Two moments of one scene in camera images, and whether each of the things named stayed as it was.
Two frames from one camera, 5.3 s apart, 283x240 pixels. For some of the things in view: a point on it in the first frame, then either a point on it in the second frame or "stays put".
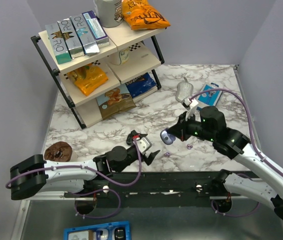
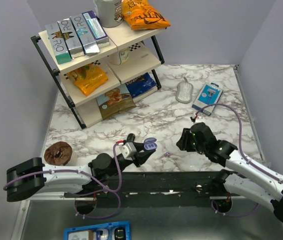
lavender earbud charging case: [167, 137] → [150, 143]
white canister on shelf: [109, 12] stays put
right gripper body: [196, 129] → [188, 142]
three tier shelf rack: [101, 85] stays put
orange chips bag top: [140, 15] stays put
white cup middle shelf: [123, 56] stays put
